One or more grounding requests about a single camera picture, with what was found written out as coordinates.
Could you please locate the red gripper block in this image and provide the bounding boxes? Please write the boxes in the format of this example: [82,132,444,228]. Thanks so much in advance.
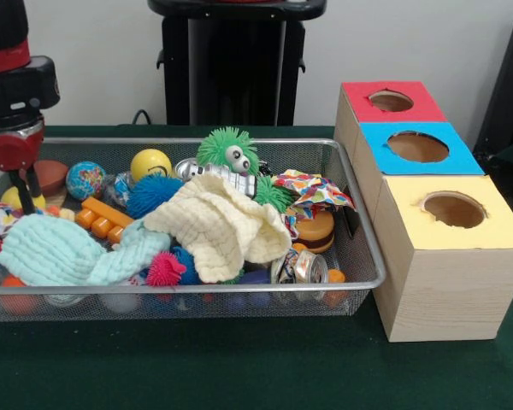
[0,121,46,215]

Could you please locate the orange plastic grid tray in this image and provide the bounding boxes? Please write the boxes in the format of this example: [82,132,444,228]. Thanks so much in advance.
[74,196,136,243]

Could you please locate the green fuzzy toy with eyes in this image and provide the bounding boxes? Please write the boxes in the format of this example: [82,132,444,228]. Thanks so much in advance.
[195,126,260,176]

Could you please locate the cream waffle cloth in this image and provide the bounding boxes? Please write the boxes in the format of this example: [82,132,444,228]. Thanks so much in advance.
[143,173,294,284]

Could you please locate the silver toy robot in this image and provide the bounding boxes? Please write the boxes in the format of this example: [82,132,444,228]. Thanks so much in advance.
[174,157,258,200]

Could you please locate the wooden box with three holes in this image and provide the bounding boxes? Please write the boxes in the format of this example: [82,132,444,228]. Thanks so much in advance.
[333,79,513,343]

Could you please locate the yellow ball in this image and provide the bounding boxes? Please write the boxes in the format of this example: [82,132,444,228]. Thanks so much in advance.
[130,149,174,180]
[0,185,47,211]

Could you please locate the blue globe print ball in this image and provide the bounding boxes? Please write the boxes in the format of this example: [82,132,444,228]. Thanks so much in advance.
[65,161,107,202]

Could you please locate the mint green cloth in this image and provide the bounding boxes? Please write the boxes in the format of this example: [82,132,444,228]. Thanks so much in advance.
[2,213,172,287]

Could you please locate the blue spiky ball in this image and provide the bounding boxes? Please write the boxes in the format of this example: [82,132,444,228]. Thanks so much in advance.
[126,173,185,220]

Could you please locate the black chair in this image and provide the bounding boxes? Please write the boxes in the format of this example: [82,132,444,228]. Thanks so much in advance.
[473,7,513,172]

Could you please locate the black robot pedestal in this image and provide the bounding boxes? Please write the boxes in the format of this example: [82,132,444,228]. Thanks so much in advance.
[147,0,328,126]

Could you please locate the silver wire mesh bin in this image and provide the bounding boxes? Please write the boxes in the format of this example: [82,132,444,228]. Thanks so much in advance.
[0,137,388,324]

